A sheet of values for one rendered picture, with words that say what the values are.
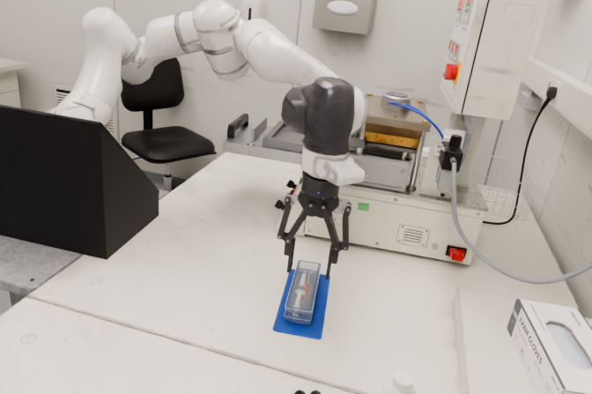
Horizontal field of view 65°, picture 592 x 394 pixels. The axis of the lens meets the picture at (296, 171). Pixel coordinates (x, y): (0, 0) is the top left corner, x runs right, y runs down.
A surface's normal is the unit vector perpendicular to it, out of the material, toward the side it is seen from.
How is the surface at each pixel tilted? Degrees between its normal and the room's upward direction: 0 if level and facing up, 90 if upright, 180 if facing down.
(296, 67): 103
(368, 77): 90
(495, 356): 0
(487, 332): 0
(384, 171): 90
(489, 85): 90
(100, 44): 85
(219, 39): 109
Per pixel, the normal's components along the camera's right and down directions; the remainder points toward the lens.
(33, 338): 0.11, -0.93
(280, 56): 0.07, 0.26
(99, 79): 0.42, -0.24
